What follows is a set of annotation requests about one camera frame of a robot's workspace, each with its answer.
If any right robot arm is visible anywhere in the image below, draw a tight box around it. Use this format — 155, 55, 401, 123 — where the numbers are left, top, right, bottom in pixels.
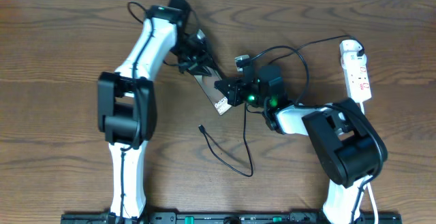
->
214, 65, 388, 223

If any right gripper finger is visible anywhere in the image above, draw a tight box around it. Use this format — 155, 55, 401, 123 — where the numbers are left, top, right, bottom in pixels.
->
214, 78, 243, 98
226, 93, 245, 107

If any white USB charger plug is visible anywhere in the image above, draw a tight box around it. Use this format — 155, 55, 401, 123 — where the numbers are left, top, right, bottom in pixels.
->
339, 39, 364, 57

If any black USB charging cable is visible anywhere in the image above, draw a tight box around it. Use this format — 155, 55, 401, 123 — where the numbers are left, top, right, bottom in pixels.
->
198, 35, 365, 178

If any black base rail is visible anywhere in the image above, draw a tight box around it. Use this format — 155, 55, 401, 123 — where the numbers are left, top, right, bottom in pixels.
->
61, 211, 403, 224

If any white power strip cord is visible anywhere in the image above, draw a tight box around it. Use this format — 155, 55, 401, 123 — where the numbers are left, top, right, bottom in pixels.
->
359, 101, 379, 224

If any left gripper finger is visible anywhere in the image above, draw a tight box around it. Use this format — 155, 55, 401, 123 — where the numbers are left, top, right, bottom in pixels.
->
189, 65, 212, 77
204, 52, 223, 78

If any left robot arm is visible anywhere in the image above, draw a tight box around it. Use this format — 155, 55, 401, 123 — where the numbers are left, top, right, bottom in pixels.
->
97, 0, 217, 223

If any Galaxy smartphone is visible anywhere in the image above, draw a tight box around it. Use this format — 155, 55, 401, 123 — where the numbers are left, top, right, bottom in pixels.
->
194, 67, 231, 115

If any white power strip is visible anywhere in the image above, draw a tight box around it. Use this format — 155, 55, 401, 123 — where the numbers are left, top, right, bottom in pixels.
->
341, 51, 372, 103

